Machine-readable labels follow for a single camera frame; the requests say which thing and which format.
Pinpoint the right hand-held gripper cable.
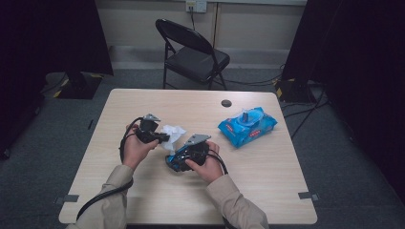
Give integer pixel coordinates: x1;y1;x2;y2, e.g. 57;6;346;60
206;148;237;229

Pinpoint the black curtain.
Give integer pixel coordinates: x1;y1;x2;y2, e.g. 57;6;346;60
0;0;115;160
281;0;405;204

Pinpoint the beige wall conduit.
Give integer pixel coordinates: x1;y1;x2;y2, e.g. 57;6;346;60
212;2;222;49

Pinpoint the white wet wipe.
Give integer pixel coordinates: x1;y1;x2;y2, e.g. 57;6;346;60
160;124;187;152

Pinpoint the blue toy car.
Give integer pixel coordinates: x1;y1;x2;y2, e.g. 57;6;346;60
165;142;204;173

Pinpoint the person's right hand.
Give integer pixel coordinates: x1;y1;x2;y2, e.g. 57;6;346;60
185;140;224;184

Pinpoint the person's left hand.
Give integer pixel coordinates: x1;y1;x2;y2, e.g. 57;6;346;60
122;124;160;171

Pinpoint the black stand base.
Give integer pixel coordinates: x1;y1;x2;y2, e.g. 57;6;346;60
274;77;317;104
56;72;103;100

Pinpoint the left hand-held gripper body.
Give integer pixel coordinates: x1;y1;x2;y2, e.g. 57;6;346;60
136;114;161;144

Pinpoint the hand-held gripper cable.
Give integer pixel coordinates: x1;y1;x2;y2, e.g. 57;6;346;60
75;116;144;220
206;148;237;229

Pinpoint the white wall socket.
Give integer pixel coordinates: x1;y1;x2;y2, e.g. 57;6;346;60
185;0;208;13

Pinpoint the black folding chair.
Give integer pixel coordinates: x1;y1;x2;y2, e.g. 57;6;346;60
155;18;231;91

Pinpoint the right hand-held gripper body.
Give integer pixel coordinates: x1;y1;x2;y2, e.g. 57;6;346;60
184;133;212;166

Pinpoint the grey tape strip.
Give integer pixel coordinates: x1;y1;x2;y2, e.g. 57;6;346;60
53;194;80;205
298;191;319;201

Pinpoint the left hand-held gripper cable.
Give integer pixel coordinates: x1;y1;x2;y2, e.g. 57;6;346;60
75;116;144;220

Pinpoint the black floor cable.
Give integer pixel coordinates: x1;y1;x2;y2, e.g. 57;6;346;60
223;63;285;88
281;85;330;140

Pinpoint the blue wet wipes pack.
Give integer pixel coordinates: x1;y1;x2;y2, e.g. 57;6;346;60
218;106;278;149

